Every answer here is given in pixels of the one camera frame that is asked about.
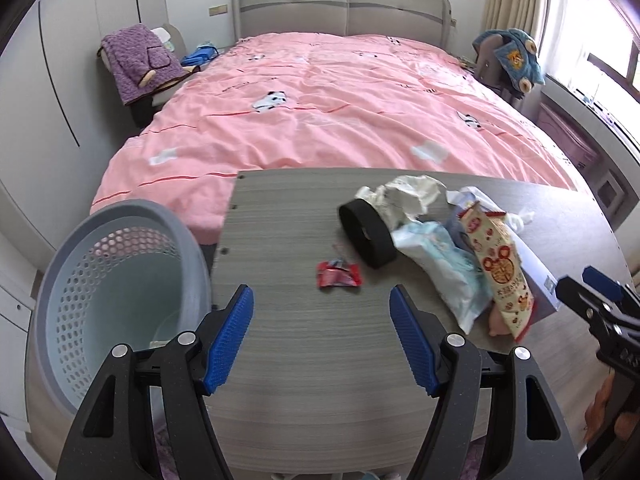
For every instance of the red patterned snack bag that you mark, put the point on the red patterned snack bag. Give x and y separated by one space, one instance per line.
502 275

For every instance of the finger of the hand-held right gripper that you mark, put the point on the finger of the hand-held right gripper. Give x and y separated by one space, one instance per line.
600 280
575 292

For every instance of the beige chair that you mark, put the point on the beige chair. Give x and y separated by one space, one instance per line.
175 42

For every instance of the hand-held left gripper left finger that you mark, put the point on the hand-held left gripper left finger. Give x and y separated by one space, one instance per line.
230 340

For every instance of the grey perforated plastic basket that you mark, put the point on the grey perforated plastic basket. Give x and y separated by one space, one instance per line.
115 310

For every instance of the crumpled white paper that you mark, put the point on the crumpled white paper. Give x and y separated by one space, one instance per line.
410 197

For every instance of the blue plush garment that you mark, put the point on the blue plush garment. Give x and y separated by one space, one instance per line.
515 60

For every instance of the window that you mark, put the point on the window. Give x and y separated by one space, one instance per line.
610 65

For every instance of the beige curtain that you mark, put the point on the beige curtain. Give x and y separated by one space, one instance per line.
515 0

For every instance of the grey chair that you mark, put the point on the grey chair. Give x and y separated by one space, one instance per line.
487 67

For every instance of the red candy wrapper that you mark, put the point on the red candy wrapper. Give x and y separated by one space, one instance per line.
340 275

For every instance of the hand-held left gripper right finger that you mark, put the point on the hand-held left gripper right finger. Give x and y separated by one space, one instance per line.
410 340

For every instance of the white wardrobe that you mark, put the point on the white wardrobe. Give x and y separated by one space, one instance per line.
75 60

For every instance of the white plastic bag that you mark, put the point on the white plastic bag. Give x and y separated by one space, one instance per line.
472 195

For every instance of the white cabinet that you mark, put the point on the white cabinet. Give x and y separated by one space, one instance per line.
15 310

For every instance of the black elastic band roll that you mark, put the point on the black elastic band roll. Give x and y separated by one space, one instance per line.
375 252

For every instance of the white and blue box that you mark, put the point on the white and blue box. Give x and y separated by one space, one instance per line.
537 280

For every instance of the light blue wet wipes packet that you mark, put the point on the light blue wet wipes packet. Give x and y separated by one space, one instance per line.
450 275

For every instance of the wall switch panel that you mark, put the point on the wall switch panel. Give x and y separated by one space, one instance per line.
218 9

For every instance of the person's right hand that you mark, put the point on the person's right hand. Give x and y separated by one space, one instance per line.
597 410

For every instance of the small pink item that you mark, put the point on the small pink item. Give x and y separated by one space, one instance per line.
497 322

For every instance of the purple fleece robe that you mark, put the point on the purple fleece robe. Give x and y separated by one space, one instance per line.
135 60

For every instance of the grey padded bed headboard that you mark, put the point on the grey padded bed headboard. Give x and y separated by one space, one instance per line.
340 10

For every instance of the purple rug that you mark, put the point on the purple rug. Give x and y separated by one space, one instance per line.
162 455

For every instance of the white window sill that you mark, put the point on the white window sill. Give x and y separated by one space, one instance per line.
600 120

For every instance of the blue bag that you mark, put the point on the blue bag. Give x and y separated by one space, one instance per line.
197 56

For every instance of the bed with pink duvet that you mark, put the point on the bed with pink duvet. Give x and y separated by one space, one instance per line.
325 110

